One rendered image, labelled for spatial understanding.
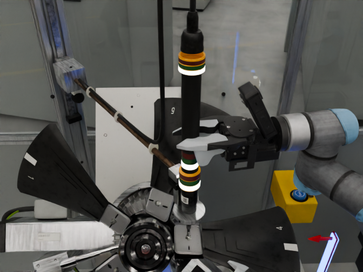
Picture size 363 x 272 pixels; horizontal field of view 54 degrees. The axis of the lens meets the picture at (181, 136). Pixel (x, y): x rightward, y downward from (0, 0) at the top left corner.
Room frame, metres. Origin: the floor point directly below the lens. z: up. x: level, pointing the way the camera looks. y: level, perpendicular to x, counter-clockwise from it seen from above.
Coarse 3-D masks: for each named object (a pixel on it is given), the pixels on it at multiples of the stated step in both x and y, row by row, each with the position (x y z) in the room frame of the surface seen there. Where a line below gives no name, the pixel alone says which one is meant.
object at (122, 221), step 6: (108, 210) 0.57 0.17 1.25; (114, 210) 0.56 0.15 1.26; (102, 216) 0.58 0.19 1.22; (108, 216) 0.57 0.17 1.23; (114, 216) 0.56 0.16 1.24; (120, 216) 0.55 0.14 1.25; (126, 216) 0.55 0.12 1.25; (102, 222) 0.58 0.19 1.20; (108, 222) 0.57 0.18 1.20; (120, 222) 0.56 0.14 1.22; (126, 222) 0.55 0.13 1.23; (114, 228) 0.57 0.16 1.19; (120, 228) 0.56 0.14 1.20; (120, 234) 0.56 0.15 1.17
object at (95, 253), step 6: (114, 246) 0.57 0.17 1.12; (90, 252) 0.56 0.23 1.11; (96, 252) 0.56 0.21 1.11; (102, 252) 0.56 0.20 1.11; (72, 258) 0.55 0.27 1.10; (78, 258) 0.55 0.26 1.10; (84, 258) 0.55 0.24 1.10; (90, 258) 0.55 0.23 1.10; (60, 264) 0.53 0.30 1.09; (66, 264) 0.53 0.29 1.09; (72, 264) 0.54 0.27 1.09; (36, 270) 0.53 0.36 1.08
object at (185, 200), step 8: (192, 16) 0.53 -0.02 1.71; (192, 24) 0.53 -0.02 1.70; (184, 32) 0.53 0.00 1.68; (192, 32) 0.52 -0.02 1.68; (200, 32) 0.53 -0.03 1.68; (184, 40) 0.52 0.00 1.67; (192, 40) 0.52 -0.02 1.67; (200, 40) 0.52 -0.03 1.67; (184, 48) 0.52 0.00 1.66; (192, 48) 0.52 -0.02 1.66; (200, 48) 0.52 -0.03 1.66; (184, 192) 0.52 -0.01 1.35; (192, 192) 0.52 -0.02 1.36; (184, 200) 0.52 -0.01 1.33; (192, 200) 0.52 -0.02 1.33; (184, 208) 0.52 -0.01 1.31; (192, 208) 0.52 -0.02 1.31
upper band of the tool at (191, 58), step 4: (180, 52) 0.54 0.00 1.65; (180, 56) 0.53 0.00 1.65; (184, 56) 0.55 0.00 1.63; (188, 56) 0.56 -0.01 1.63; (192, 56) 0.56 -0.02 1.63; (196, 56) 0.55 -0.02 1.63; (200, 56) 0.55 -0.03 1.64; (204, 56) 0.53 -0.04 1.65; (184, 60) 0.52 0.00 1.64; (188, 60) 0.51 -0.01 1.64; (192, 60) 0.51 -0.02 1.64; (196, 60) 0.51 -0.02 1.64; (180, 68) 0.52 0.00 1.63
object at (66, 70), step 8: (56, 64) 1.04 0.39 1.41; (64, 64) 1.04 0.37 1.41; (72, 64) 1.04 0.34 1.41; (80, 64) 1.04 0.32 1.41; (56, 72) 1.03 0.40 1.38; (64, 72) 0.98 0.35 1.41; (72, 72) 0.99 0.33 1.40; (80, 72) 1.01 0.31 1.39; (64, 80) 0.98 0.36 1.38; (72, 80) 0.99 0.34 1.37; (64, 88) 0.99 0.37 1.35; (72, 88) 0.99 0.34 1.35; (80, 88) 1.00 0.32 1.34
